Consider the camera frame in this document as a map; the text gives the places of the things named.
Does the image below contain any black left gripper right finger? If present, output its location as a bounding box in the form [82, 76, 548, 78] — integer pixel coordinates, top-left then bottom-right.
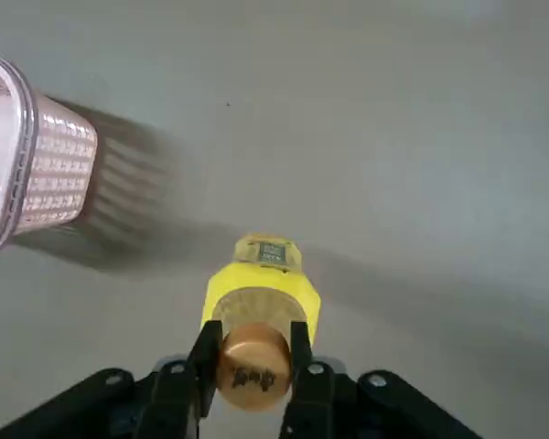
[278, 321, 484, 439]

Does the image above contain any pink plastic basket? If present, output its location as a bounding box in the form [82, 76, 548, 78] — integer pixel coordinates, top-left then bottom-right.
[0, 48, 98, 258]

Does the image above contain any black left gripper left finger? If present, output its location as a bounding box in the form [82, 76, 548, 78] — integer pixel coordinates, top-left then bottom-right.
[0, 319, 224, 439]

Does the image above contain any yellow drink bottle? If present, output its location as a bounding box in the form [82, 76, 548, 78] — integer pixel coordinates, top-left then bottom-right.
[199, 233, 322, 410]

